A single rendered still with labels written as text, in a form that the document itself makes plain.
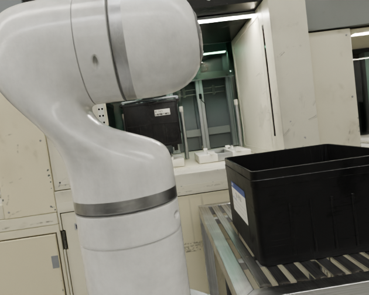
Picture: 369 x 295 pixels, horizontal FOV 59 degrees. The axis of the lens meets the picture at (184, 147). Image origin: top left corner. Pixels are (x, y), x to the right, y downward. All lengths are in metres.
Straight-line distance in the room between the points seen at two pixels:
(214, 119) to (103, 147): 1.69
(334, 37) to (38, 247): 1.21
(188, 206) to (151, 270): 0.76
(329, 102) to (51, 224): 1.02
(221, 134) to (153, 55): 1.69
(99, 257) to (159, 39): 0.23
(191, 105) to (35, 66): 1.68
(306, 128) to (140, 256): 0.86
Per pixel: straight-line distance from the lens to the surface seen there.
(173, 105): 1.28
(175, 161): 1.28
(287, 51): 1.12
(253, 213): 0.61
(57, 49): 0.35
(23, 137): 1.17
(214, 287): 1.16
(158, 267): 0.36
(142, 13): 0.35
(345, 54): 1.26
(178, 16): 0.35
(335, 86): 1.23
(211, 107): 2.00
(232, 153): 1.30
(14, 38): 0.37
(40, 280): 1.25
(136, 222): 0.34
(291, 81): 1.11
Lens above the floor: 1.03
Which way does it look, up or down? 4 degrees down
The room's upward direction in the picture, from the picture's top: 8 degrees counter-clockwise
